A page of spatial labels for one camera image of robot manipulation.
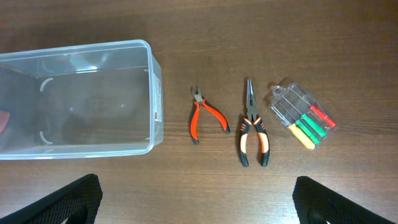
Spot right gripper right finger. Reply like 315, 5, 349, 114
292, 176, 393, 224

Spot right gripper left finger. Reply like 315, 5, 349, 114
1, 174, 103, 224

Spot screwdriver set clear case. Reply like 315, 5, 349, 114
269, 83, 338, 151

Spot clear plastic container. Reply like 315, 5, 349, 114
1, 40, 164, 160

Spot orange-black needle-nose pliers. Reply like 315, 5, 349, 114
238, 78, 271, 168

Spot small red cutting pliers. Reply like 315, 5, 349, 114
189, 86, 231, 145

